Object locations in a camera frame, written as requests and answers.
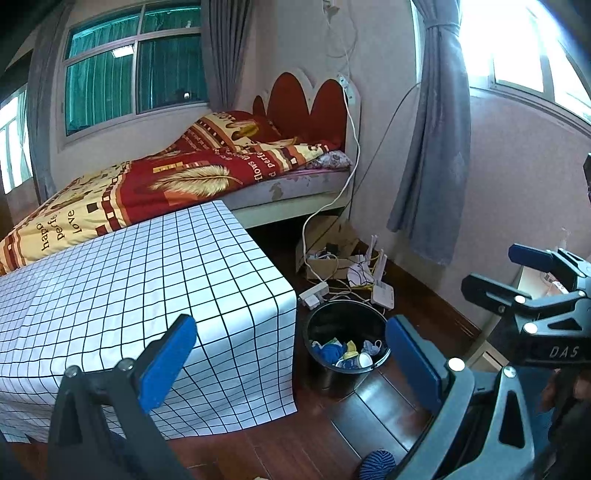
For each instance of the grey curtain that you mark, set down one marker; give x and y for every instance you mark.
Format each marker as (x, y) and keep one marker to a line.
(429, 138)
(41, 115)
(226, 50)

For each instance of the cardboard box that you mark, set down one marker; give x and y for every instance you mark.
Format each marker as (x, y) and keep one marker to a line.
(328, 263)

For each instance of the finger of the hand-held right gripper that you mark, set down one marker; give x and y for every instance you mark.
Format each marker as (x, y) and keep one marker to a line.
(489, 286)
(531, 256)

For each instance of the white bedside cabinet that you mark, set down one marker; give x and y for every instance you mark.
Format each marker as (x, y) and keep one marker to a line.
(487, 357)

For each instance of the bright window with white frame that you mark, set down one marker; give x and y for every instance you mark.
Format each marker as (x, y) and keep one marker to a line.
(531, 46)

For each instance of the white face mask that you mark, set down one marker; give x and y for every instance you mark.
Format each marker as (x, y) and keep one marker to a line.
(375, 346)

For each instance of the small bright window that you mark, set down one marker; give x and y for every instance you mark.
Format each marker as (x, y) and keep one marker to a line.
(14, 134)

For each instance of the blue cloth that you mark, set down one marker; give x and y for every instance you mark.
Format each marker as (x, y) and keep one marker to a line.
(330, 353)

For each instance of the grey mattress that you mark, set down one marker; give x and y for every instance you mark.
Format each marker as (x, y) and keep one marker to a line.
(295, 184)

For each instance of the red yellow printed blanket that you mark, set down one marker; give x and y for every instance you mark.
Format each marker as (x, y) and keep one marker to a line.
(161, 184)

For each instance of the person's right hand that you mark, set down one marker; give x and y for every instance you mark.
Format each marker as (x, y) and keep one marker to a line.
(549, 392)

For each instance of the white headboard power strip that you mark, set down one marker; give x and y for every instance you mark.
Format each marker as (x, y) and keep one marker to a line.
(344, 81)

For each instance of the white floor power strip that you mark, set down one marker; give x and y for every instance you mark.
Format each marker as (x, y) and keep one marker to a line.
(315, 295)

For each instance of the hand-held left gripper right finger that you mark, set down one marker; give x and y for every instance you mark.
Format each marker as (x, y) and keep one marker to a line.
(413, 364)

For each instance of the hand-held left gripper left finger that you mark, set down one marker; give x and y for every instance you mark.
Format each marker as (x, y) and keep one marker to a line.
(166, 364)

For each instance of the white bed with red headboard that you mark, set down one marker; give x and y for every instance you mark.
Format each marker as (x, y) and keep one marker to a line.
(286, 212)

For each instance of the floral pillow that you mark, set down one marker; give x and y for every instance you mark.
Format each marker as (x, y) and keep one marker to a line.
(332, 159)

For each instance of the white router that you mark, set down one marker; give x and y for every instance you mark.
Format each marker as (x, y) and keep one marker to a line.
(382, 290)

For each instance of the blue striped slipper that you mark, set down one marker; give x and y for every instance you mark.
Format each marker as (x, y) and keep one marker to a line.
(376, 464)

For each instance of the white black checked tablecloth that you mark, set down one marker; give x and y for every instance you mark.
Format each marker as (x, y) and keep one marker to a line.
(138, 286)

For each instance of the large green glass window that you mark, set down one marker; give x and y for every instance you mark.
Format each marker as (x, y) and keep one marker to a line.
(134, 64)

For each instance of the black trash bin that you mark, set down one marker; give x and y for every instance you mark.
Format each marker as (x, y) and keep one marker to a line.
(323, 374)

